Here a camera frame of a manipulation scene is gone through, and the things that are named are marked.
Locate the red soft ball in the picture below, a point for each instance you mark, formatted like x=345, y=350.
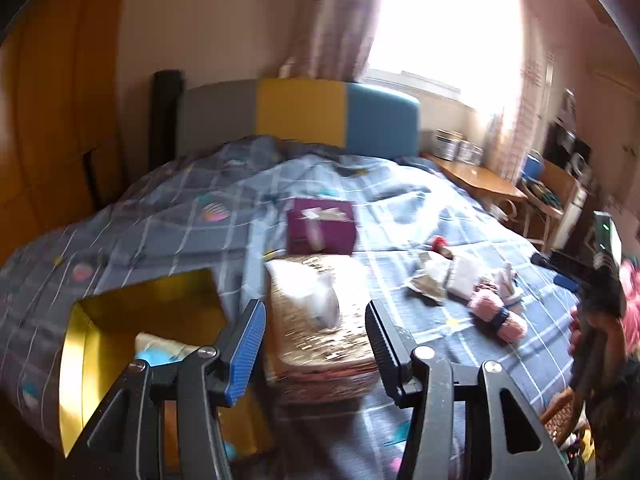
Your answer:
x=440, y=245

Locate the wicker basket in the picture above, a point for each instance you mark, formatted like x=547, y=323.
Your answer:
x=562, y=420

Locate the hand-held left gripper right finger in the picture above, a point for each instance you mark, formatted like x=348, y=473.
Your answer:
x=382, y=345

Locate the wooden desk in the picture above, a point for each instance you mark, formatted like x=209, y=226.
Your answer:
x=480, y=177

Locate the grey yellow blue headboard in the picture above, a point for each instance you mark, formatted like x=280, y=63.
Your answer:
x=300, y=110

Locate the dark blue flat object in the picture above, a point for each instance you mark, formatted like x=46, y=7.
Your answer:
x=566, y=282

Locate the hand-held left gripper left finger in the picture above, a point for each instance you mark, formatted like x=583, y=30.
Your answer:
x=247, y=355

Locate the purple tissue box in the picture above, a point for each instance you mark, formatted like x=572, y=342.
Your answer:
x=335, y=235

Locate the blue bag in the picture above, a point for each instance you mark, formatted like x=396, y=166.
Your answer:
x=532, y=165

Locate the person's right hand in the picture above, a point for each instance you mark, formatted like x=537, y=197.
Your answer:
x=614, y=342

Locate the pink yarn skein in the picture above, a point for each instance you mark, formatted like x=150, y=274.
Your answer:
x=487, y=307

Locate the patterned curtain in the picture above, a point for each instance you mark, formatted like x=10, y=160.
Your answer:
x=525, y=85
x=330, y=15

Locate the grey plaid bed blanket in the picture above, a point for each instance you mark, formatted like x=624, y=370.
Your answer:
x=175, y=220

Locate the white soft cloth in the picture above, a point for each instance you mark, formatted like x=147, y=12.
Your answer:
x=155, y=341

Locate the white plastic bag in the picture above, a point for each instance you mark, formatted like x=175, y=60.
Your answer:
x=305, y=295

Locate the black tall speaker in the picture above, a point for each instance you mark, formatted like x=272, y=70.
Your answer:
x=167, y=115

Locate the window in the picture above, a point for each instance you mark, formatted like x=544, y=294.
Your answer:
x=440, y=25

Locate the black flat object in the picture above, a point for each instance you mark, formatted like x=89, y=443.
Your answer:
x=540, y=260

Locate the white cloth items pile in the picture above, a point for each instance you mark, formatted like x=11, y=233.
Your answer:
x=430, y=280

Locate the striped metal tin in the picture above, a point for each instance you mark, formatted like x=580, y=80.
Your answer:
x=447, y=144
x=471, y=152

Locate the wooden chair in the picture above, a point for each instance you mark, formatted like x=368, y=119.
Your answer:
x=555, y=195

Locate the gold cardboard box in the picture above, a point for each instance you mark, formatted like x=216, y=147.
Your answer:
x=100, y=320

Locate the black appliance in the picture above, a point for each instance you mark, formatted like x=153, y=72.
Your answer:
x=565, y=140

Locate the light blue soft item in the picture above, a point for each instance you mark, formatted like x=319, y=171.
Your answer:
x=150, y=357

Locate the wooden wardrobe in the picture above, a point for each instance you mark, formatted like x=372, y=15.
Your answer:
x=50, y=110

